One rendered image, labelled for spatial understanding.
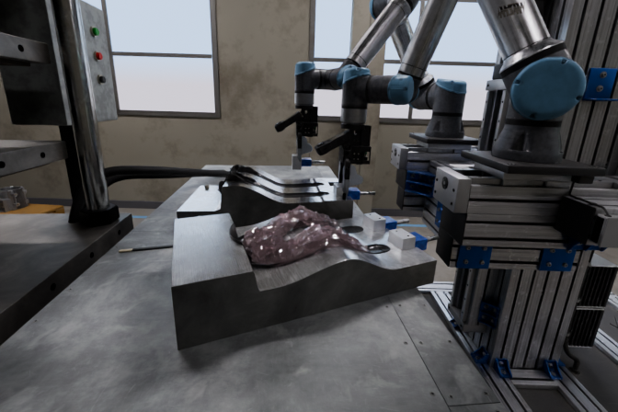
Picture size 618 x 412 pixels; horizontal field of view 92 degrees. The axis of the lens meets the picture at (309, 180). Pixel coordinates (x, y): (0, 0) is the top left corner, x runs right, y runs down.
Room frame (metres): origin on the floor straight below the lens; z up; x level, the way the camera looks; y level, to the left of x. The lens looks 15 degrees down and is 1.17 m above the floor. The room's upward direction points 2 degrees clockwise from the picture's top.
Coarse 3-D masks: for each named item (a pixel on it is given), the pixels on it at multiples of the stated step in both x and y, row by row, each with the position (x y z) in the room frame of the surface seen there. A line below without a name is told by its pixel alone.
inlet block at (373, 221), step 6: (366, 216) 0.73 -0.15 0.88; (372, 216) 0.72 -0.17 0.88; (378, 216) 0.72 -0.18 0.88; (384, 216) 0.76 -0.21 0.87; (366, 222) 0.72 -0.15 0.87; (372, 222) 0.70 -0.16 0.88; (378, 222) 0.70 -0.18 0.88; (384, 222) 0.71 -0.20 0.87; (390, 222) 0.72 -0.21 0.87; (396, 222) 0.73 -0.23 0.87; (402, 222) 0.75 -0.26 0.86; (408, 222) 0.76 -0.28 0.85; (372, 228) 0.70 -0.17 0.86; (378, 228) 0.70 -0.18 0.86; (384, 228) 0.71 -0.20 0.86; (390, 228) 0.72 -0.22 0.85
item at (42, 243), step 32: (0, 224) 0.81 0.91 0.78; (32, 224) 0.82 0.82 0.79; (64, 224) 0.83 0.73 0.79; (128, 224) 0.90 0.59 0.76; (0, 256) 0.64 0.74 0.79; (32, 256) 0.64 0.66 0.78; (64, 256) 0.65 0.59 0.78; (96, 256) 0.72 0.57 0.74; (0, 288) 0.52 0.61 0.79; (32, 288) 0.52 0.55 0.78; (64, 288) 0.60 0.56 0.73; (0, 320) 0.44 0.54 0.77
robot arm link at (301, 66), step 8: (296, 64) 1.15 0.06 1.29; (304, 64) 1.13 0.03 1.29; (312, 64) 1.14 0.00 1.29; (296, 72) 1.15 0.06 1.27; (304, 72) 1.13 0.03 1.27; (312, 72) 1.14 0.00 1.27; (296, 80) 1.15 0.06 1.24; (304, 80) 1.13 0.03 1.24; (312, 80) 1.14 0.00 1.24; (296, 88) 1.15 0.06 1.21; (304, 88) 1.13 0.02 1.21; (312, 88) 1.14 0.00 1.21
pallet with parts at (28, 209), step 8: (0, 192) 2.48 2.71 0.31; (8, 192) 2.49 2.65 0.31; (16, 192) 2.53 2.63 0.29; (24, 192) 2.59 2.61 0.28; (0, 200) 2.48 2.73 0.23; (8, 200) 2.49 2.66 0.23; (16, 200) 2.52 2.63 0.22; (24, 200) 2.58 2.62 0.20; (0, 208) 2.48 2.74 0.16; (8, 208) 2.48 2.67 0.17; (16, 208) 2.52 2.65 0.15; (24, 208) 2.56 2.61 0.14; (32, 208) 2.56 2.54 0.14; (40, 208) 2.57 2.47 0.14; (48, 208) 2.57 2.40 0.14; (56, 208) 2.59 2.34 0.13
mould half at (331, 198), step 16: (256, 176) 0.94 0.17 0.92; (272, 176) 1.05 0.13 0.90; (208, 192) 0.95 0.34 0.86; (224, 192) 0.79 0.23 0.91; (240, 192) 0.79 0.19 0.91; (256, 192) 0.79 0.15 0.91; (288, 192) 0.90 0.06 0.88; (192, 208) 0.80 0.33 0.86; (208, 208) 0.80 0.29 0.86; (224, 208) 0.79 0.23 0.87; (240, 208) 0.79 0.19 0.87; (256, 208) 0.79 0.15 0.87; (272, 208) 0.80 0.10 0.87; (288, 208) 0.80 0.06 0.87; (320, 208) 0.81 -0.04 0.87; (336, 208) 0.82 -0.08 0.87; (352, 208) 0.82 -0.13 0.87; (240, 224) 0.79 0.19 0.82
